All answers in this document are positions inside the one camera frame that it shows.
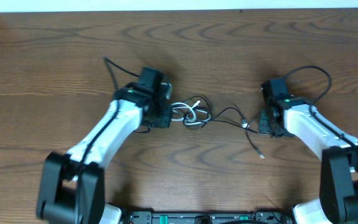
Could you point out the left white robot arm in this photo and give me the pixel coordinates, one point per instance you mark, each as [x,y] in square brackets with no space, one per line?
[72,188]

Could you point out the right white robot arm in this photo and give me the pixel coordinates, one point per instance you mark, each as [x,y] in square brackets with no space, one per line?
[338,152]

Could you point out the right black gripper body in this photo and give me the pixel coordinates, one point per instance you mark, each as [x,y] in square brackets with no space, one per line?
[266,119]

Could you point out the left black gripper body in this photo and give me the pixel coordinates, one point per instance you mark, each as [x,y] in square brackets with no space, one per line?
[161,116]

